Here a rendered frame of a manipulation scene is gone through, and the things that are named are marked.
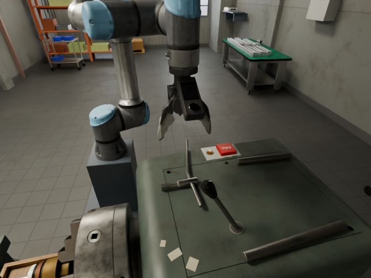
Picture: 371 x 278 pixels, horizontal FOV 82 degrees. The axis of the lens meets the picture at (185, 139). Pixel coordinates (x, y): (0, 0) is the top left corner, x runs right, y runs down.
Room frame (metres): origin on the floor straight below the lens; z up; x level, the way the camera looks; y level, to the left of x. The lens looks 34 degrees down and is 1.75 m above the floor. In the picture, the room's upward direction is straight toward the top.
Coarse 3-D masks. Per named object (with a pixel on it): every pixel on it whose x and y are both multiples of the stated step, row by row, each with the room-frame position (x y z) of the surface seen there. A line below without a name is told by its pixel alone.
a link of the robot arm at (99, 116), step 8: (96, 112) 0.84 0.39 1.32; (104, 112) 0.84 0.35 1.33; (112, 112) 0.84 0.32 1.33; (120, 112) 0.87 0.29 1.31; (96, 120) 0.80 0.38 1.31; (104, 120) 0.81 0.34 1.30; (112, 120) 0.83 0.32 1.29; (120, 120) 0.85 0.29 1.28; (96, 128) 0.80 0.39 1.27; (104, 128) 0.80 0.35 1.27; (112, 128) 0.82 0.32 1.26; (120, 128) 0.84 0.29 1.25; (96, 136) 0.81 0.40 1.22; (104, 136) 0.80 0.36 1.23; (112, 136) 0.82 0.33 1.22
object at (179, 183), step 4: (180, 180) 0.48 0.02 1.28; (184, 180) 0.48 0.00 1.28; (188, 180) 0.48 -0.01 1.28; (192, 180) 0.48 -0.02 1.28; (196, 180) 0.48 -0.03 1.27; (164, 184) 0.46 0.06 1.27; (168, 184) 0.46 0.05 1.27; (172, 184) 0.46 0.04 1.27; (176, 184) 0.47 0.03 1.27; (180, 184) 0.46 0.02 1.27; (184, 184) 0.47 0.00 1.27; (188, 184) 0.47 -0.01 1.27; (164, 188) 0.45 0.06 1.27; (168, 188) 0.46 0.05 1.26
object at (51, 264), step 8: (56, 256) 0.33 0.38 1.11; (40, 264) 0.31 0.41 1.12; (48, 264) 0.31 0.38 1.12; (56, 264) 0.30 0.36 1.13; (64, 264) 0.31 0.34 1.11; (72, 264) 0.33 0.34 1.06; (40, 272) 0.29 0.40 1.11; (48, 272) 0.29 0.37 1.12; (56, 272) 0.29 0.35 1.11; (64, 272) 0.29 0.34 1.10; (72, 272) 0.32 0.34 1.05
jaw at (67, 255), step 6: (72, 222) 0.39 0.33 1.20; (78, 222) 0.39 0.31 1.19; (72, 228) 0.38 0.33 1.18; (72, 234) 0.36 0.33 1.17; (66, 240) 0.35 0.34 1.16; (72, 240) 0.35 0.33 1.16; (66, 246) 0.34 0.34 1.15; (72, 246) 0.34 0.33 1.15; (60, 252) 0.33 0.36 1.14; (66, 252) 0.33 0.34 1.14; (72, 252) 0.33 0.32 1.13; (60, 258) 0.32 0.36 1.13; (66, 258) 0.32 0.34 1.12; (72, 258) 0.32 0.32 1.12
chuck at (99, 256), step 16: (96, 208) 0.44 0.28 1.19; (112, 208) 0.42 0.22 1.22; (80, 224) 0.35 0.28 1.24; (96, 224) 0.35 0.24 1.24; (112, 224) 0.35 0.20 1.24; (80, 240) 0.31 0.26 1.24; (112, 240) 0.31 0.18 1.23; (80, 256) 0.27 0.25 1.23; (96, 256) 0.27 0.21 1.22; (112, 256) 0.28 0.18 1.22; (80, 272) 0.24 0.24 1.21; (96, 272) 0.25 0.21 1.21; (112, 272) 0.25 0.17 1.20
